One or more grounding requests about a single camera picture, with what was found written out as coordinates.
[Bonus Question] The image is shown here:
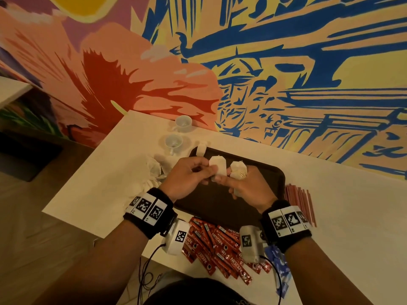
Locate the person's left hand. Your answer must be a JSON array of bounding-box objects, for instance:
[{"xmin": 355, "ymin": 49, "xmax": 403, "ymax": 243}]
[{"xmin": 159, "ymin": 155, "xmax": 218, "ymax": 202}]

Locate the person's right hand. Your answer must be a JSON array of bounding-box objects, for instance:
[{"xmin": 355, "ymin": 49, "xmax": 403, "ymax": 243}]
[{"xmin": 213, "ymin": 165, "xmax": 279, "ymax": 215}]

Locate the pile of white tea bags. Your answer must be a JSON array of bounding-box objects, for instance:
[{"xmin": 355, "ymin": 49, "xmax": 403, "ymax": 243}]
[{"xmin": 124, "ymin": 152, "xmax": 182, "ymax": 214}]

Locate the dark brown tray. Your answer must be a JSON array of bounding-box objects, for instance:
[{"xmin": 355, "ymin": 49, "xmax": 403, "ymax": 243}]
[{"xmin": 173, "ymin": 146, "xmax": 286, "ymax": 231}]

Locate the pile of red Nescafe sachets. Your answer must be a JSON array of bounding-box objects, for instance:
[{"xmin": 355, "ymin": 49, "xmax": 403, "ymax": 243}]
[{"xmin": 182, "ymin": 216, "xmax": 273, "ymax": 285}]

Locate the pile of blue sachets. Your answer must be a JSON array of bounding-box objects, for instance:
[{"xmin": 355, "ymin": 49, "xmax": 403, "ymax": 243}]
[{"xmin": 262, "ymin": 244, "xmax": 293, "ymax": 299}]

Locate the person's left forearm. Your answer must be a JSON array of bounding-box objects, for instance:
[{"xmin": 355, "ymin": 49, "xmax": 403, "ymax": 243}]
[{"xmin": 32, "ymin": 219, "xmax": 150, "ymax": 305}]

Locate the person's right forearm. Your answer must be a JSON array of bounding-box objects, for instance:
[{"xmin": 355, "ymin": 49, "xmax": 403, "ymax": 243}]
[{"xmin": 283, "ymin": 235, "xmax": 373, "ymax": 305}]

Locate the person's black shirt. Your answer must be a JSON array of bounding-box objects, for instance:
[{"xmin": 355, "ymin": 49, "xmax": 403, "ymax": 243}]
[{"xmin": 145, "ymin": 276, "xmax": 255, "ymax": 305}]

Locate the small white cup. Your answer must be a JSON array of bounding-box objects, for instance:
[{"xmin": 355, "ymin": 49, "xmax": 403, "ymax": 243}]
[
  {"xmin": 175, "ymin": 115, "xmax": 193, "ymax": 133},
  {"xmin": 164, "ymin": 134, "xmax": 184, "ymax": 156}
]

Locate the black marker wristband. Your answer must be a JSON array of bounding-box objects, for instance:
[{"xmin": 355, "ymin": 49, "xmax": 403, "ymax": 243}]
[
  {"xmin": 261, "ymin": 199, "xmax": 313, "ymax": 253},
  {"xmin": 123, "ymin": 187, "xmax": 176, "ymax": 239}
]

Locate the white side table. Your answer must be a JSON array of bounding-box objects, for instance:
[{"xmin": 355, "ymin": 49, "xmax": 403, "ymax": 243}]
[{"xmin": 0, "ymin": 76, "xmax": 34, "ymax": 111}]

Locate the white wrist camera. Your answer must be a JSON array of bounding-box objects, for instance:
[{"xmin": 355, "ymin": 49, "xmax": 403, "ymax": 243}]
[
  {"xmin": 239, "ymin": 225, "xmax": 267, "ymax": 264},
  {"xmin": 164, "ymin": 218, "xmax": 190, "ymax": 256}
]

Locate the black camera cable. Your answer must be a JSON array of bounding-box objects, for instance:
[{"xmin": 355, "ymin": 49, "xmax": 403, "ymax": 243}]
[
  {"xmin": 270, "ymin": 254, "xmax": 284, "ymax": 305},
  {"xmin": 137, "ymin": 241, "xmax": 167, "ymax": 305}
]

